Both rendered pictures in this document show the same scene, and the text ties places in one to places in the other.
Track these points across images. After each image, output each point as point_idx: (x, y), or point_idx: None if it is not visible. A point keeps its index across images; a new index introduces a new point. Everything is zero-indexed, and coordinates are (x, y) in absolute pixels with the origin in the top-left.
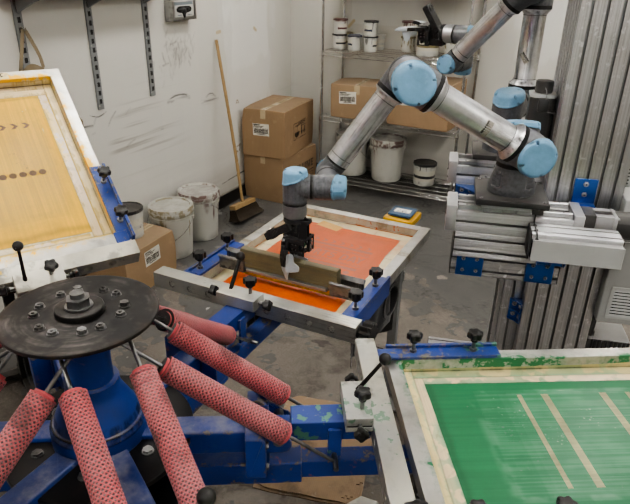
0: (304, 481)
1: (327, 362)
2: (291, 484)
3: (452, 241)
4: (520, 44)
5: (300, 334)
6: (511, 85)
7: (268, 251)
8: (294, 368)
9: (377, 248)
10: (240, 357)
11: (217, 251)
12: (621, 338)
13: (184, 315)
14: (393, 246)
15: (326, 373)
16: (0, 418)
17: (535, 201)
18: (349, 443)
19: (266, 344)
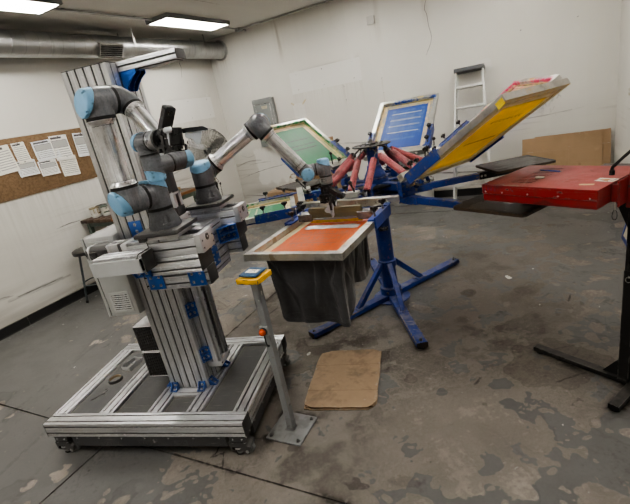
0: (351, 355)
1: (346, 454)
2: (358, 352)
3: (242, 230)
4: (122, 149)
5: (385, 496)
6: (137, 183)
7: (345, 206)
8: (379, 441)
9: (284, 246)
10: (337, 174)
11: (379, 212)
12: (146, 317)
13: (354, 164)
14: (273, 249)
15: (346, 440)
16: (591, 353)
17: None
18: (325, 379)
19: (420, 470)
